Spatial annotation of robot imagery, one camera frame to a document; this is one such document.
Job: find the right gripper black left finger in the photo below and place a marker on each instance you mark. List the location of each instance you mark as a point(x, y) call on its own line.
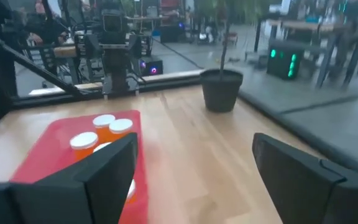
point(104, 180)

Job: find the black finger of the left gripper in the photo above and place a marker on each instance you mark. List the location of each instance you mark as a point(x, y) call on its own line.
point(135, 44)
point(91, 45)

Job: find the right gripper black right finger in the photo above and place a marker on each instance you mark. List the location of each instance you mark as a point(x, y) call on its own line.
point(300, 186)

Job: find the orange pill bottle white cap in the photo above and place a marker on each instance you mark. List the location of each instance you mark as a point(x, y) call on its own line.
point(130, 191)
point(103, 124)
point(120, 128)
point(83, 144)
point(99, 147)

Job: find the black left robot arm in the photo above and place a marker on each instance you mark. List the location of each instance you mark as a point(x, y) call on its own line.
point(117, 68)

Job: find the red basket tray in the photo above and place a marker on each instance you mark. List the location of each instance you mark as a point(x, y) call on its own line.
point(51, 155)

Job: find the computer tower with purple lights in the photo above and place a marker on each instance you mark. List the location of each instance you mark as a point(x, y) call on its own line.
point(157, 63)

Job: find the person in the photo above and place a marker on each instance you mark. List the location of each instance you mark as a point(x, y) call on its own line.
point(45, 28)

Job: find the small potted tree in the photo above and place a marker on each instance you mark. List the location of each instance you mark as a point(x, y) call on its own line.
point(224, 53)

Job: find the black plastic plant pot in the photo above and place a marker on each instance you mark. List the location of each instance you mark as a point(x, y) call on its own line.
point(221, 93)

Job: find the black computer tower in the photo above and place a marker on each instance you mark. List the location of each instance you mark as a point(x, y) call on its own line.
point(278, 68)

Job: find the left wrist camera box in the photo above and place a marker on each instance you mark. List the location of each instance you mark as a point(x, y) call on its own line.
point(113, 21)

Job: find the black table frame rail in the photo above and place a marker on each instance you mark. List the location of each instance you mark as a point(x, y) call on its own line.
point(172, 84)

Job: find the black diagonal frame strut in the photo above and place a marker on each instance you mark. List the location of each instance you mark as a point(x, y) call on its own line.
point(33, 63)

